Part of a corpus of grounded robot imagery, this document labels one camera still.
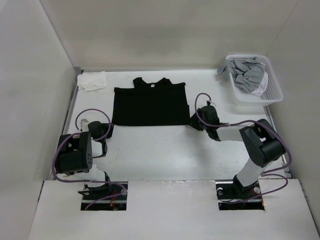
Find grey tank top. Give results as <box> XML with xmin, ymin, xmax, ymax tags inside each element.
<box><xmin>217</xmin><ymin>58</ymin><xmax>266</xmax><ymax>94</ymax></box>

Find black tank top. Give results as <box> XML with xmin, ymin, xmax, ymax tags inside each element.
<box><xmin>112</xmin><ymin>77</ymin><xmax>190</xmax><ymax>127</ymax></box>

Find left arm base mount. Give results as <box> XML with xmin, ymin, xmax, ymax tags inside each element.
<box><xmin>78</xmin><ymin>184</ymin><xmax>128</xmax><ymax>212</ymax></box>

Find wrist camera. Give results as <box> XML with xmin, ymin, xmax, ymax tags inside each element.
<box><xmin>80</xmin><ymin>118</ymin><xmax>90</xmax><ymax>132</ymax></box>
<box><xmin>206</xmin><ymin>100</ymin><xmax>217</xmax><ymax>108</ymax></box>

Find white folded cloth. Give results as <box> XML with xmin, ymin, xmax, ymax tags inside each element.
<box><xmin>77</xmin><ymin>71</ymin><xmax>107</xmax><ymax>92</ymax></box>

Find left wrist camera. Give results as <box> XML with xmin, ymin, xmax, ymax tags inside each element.
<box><xmin>80</xmin><ymin>118</ymin><xmax>90</xmax><ymax>132</ymax></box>

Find white plastic basket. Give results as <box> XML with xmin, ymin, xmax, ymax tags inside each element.
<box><xmin>225</xmin><ymin>54</ymin><xmax>284</xmax><ymax>108</ymax></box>

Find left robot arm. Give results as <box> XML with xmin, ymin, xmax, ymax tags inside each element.
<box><xmin>54</xmin><ymin>119</ymin><xmax>114</xmax><ymax>200</ymax></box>

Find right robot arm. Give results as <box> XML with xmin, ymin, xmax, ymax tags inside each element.
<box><xmin>189</xmin><ymin>105</ymin><xmax>286</xmax><ymax>198</ymax></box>

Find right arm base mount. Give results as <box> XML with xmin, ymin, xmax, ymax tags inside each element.
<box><xmin>215</xmin><ymin>181</ymin><xmax>265</xmax><ymax>211</ymax></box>

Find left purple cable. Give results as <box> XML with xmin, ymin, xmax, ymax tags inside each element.
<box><xmin>50</xmin><ymin>107</ymin><xmax>126</xmax><ymax>211</ymax></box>

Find pink white garment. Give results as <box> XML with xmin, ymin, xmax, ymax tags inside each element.
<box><xmin>251</xmin><ymin>71</ymin><xmax>269</xmax><ymax>97</ymax></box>

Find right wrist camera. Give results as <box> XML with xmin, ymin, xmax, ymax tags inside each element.
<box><xmin>206</xmin><ymin>100</ymin><xmax>217</xmax><ymax>108</ymax></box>

